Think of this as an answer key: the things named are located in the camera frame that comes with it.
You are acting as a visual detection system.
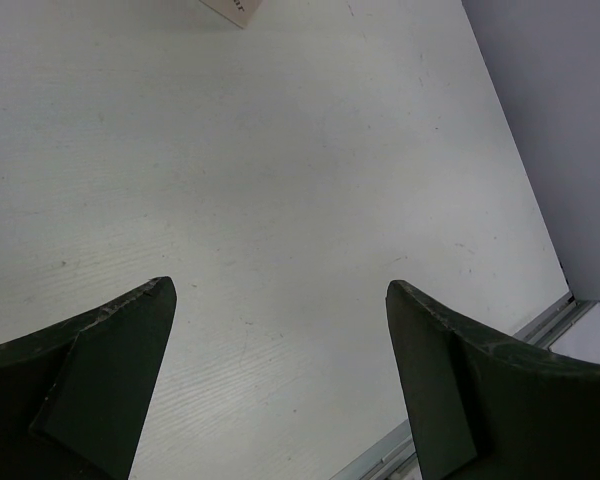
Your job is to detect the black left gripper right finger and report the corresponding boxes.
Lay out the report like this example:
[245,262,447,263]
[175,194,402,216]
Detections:
[386,280,600,479]

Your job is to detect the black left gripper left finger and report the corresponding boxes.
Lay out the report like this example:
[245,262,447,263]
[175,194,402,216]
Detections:
[0,277,174,479]

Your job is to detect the cream paper bag orange handles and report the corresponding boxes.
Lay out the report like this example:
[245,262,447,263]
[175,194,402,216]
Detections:
[201,0,262,29]

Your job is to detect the aluminium table frame rail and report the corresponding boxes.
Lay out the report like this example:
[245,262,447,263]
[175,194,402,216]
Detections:
[340,292,600,479]

